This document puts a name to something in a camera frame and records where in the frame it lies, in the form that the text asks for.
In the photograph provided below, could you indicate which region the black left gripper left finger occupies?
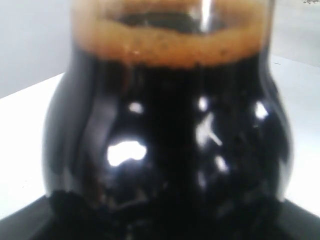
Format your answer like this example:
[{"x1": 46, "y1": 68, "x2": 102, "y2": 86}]
[{"x1": 0, "y1": 196, "x2": 58, "y2": 240}]

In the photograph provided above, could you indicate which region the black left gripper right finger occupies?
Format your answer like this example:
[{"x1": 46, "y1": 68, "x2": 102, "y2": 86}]
[{"x1": 274, "y1": 200, "x2": 320, "y2": 240}]

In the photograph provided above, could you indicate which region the dark soy sauce bottle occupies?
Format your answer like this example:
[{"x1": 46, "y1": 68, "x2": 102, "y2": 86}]
[{"x1": 42, "y1": 0, "x2": 292, "y2": 240}]

